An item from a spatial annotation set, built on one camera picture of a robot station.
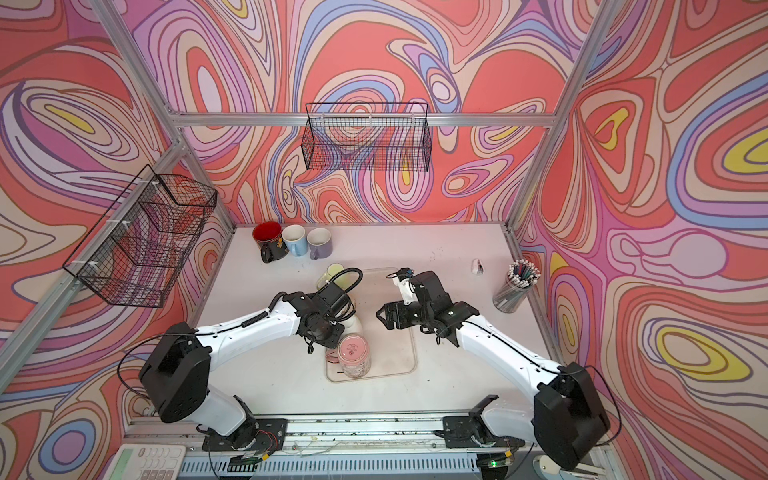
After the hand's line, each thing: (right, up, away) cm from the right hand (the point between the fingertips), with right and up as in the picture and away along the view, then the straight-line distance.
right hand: (393, 317), depth 81 cm
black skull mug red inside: (-43, +23, +21) cm, 53 cm away
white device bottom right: (+35, -31, -15) cm, 49 cm away
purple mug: (-25, +21, +24) cm, 41 cm away
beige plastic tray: (0, -12, +7) cm, 14 cm away
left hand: (-16, -6, +4) cm, 17 cm away
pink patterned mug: (-10, -8, -5) cm, 14 cm away
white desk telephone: (-60, -31, -13) cm, 68 cm away
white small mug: (-11, -2, +1) cm, 12 cm away
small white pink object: (+31, +13, +23) cm, 40 cm away
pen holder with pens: (+37, +11, +4) cm, 39 cm away
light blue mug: (-34, +23, +23) cm, 48 cm away
